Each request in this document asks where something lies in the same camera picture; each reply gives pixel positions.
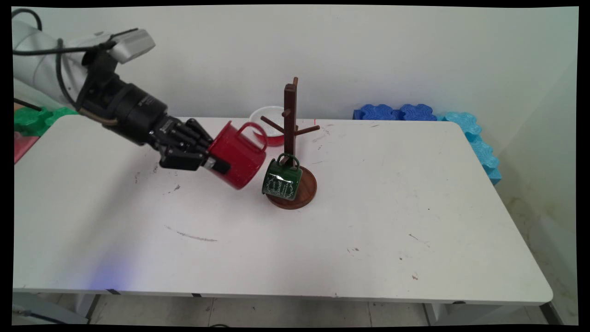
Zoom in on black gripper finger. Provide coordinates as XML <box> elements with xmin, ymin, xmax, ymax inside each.
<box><xmin>159</xmin><ymin>146</ymin><xmax>232</xmax><ymax>175</ymax></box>
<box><xmin>183</xmin><ymin>118</ymin><xmax>215</xmax><ymax>149</ymax></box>

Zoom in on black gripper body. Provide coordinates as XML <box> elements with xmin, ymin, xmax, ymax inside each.
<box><xmin>75</xmin><ymin>76</ymin><xmax>190</xmax><ymax>158</ymax></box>

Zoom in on red enamel mug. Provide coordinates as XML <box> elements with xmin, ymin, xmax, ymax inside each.
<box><xmin>206</xmin><ymin>121</ymin><xmax>269</xmax><ymax>190</ymax></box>

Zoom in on white bowl with red outside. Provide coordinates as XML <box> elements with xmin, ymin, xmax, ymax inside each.
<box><xmin>249</xmin><ymin>106</ymin><xmax>287</xmax><ymax>148</ymax></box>

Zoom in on dark wooden mug tree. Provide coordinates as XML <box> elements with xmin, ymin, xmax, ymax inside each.
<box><xmin>260</xmin><ymin>77</ymin><xmax>321</xmax><ymax>211</ymax></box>

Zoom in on green printed mug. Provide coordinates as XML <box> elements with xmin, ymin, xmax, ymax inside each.
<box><xmin>262</xmin><ymin>153</ymin><xmax>304</xmax><ymax>202</ymax></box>

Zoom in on green foam block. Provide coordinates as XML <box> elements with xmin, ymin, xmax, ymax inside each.
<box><xmin>14</xmin><ymin>106</ymin><xmax>80</xmax><ymax>138</ymax></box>

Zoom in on red foam mat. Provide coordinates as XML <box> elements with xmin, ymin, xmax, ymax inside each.
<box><xmin>14</xmin><ymin>131</ymin><xmax>41</xmax><ymax>165</ymax></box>

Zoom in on dark blue foam block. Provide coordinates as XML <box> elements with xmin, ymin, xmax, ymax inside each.
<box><xmin>353</xmin><ymin>104</ymin><xmax>438</xmax><ymax>122</ymax></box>

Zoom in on blue foam mats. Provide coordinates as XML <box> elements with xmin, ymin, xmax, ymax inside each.
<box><xmin>442</xmin><ymin>111</ymin><xmax>502</xmax><ymax>185</ymax></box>

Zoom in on white table leg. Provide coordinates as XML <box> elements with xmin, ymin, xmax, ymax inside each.
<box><xmin>423</xmin><ymin>302</ymin><xmax>505</xmax><ymax>326</ymax></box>

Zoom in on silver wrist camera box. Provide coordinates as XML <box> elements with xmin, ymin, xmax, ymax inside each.
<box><xmin>94</xmin><ymin>29</ymin><xmax>156</xmax><ymax>65</ymax></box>

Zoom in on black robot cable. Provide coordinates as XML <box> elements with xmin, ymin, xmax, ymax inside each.
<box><xmin>12</xmin><ymin>8</ymin><xmax>117</xmax><ymax>107</ymax></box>

